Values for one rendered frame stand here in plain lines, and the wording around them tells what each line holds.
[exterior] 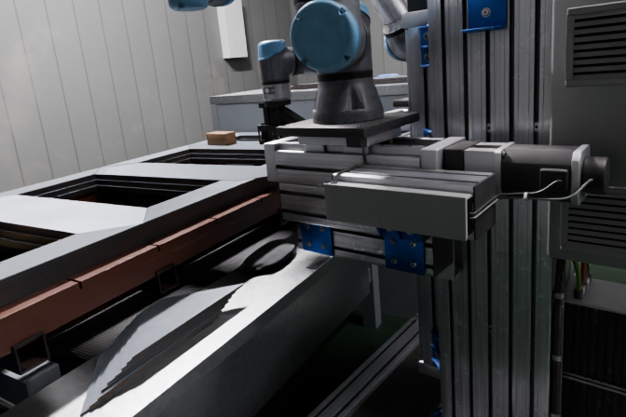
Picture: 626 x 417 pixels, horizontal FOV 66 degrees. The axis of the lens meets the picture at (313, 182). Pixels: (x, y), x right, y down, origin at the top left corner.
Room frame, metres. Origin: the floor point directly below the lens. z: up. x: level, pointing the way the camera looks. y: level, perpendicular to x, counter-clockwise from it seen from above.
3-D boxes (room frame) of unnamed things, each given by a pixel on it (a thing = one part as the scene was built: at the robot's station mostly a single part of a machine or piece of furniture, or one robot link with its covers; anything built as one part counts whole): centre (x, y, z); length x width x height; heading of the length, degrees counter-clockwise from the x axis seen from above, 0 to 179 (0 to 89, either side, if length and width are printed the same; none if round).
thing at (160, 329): (0.83, 0.32, 0.70); 0.39 x 0.12 x 0.04; 148
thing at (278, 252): (1.17, 0.13, 0.70); 0.20 x 0.10 x 0.03; 156
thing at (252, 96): (2.44, -0.22, 1.03); 1.30 x 0.60 x 0.04; 58
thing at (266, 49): (1.32, 0.07, 1.17); 0.09 x 0.08 x 0.11; 118
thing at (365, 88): (1.04, -0.09, 1.09); 0.15 x 0.15 x 0.10
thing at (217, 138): (2.05, 0.37, 0.89); 0.12 x 0.06 x 0.05; 51
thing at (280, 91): (1.31, 0.08, 1.09); 0.08 x 0.08 x 0.05
